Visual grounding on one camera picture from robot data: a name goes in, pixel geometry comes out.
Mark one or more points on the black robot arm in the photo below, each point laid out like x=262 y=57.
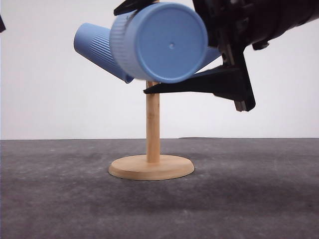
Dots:
x=235 y=26

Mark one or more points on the blue ribbed cup front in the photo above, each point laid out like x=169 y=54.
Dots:
x=160 y=41

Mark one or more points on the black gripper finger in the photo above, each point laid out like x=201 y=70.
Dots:
x=129 y=6
x=2 y=25

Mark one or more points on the wooden mug tree stand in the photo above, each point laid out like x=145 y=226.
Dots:
x=152 y=166

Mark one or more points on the blue ribbed cup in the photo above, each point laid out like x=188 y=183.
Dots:
x=160 y=41
x=211 y=54
x=94 y=43

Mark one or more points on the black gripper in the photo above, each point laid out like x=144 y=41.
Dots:
x=233 y=26

